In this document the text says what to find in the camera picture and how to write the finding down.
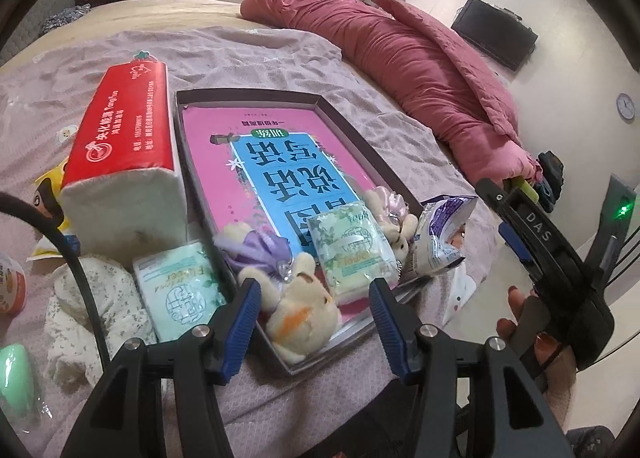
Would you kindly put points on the dark cardboard box tray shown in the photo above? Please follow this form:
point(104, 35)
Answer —
point(250, 97)

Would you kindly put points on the dark blue clothes heap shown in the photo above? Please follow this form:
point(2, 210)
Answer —
point(550, 173)

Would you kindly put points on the cream plush bear purple bow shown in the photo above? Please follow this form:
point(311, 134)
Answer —
point(300, 313)

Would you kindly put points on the red tissue paper pack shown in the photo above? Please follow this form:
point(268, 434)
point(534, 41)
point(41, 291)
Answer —
point(120, 128)

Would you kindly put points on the green plastic cup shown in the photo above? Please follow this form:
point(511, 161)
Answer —
point(17, 378)

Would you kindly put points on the dark blue floral cloth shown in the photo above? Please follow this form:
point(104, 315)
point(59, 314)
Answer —
point(65, 18)

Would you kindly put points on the person's right hand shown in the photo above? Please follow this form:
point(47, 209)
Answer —
point(560, 388)

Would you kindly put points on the white purple snack packet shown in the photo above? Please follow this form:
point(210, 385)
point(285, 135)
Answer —
point(435, 238)

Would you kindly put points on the pink and blue book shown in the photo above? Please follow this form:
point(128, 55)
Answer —
point(280, 158)

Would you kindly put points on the black television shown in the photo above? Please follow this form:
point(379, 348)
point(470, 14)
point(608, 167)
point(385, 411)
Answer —
point(495, 33)

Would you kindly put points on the pink duvet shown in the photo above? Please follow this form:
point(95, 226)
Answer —
point(400, 63)

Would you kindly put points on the grey quilted headboard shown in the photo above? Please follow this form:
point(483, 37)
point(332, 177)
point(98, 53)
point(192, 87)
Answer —
point(30, 23)

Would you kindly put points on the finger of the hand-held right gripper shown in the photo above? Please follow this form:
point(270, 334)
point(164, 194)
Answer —
point(497, 198)
point(512, 245)

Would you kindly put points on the white floral cloth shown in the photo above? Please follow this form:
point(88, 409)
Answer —
point(90, 308)

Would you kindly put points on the drink bottle with white lid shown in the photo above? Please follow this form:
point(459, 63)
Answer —
point(10, 288)

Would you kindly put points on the purple strawberry print blanket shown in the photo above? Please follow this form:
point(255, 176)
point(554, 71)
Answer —
point(250, 58)

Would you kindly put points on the yellow green object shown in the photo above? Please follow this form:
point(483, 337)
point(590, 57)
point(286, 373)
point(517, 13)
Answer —
point(527, 190)

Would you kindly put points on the yellow cartoon snack packet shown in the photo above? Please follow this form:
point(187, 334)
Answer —
point(47, 188)

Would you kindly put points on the beige plush bunny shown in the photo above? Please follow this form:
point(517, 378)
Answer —
point(400, 238)

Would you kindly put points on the green white tissue pack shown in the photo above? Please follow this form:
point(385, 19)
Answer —
point(350, 248)
point(175, 288)

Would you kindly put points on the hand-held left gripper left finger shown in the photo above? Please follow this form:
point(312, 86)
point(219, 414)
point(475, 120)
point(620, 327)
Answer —
point(245, 328)

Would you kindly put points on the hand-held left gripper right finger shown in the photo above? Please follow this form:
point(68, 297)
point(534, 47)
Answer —
point(387, 333)

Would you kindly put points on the round wall clock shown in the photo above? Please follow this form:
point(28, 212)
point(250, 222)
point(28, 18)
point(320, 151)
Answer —
point(625, 105)

